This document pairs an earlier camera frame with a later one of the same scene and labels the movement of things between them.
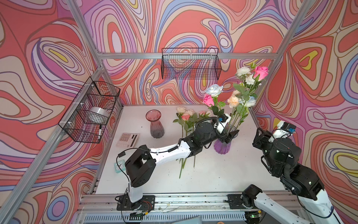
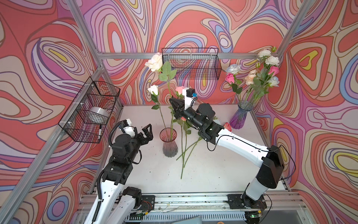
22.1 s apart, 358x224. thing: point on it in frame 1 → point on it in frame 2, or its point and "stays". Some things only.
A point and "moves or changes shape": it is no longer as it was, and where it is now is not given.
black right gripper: x=263 y=137 → x=179 y=105
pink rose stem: x=208 y=100 → x=230 y=78
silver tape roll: x=96 y=113 stays
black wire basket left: x=87 y=116 stays
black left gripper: x=228 y=139 → x=142 y=141
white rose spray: x=245 y=89 → x=269 y=59
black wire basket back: x=191 y=64 stays
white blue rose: x=250 y=102 → x=274 y=81
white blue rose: x=214 y=90 → x=233 y=68
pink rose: x=261 y=73 → x=273 y=69
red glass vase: x=156 y=129 → x=169 y=148
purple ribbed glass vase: x=222 y=148 moves or changes shape
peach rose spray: x=233 y=101 → x=250 y=77
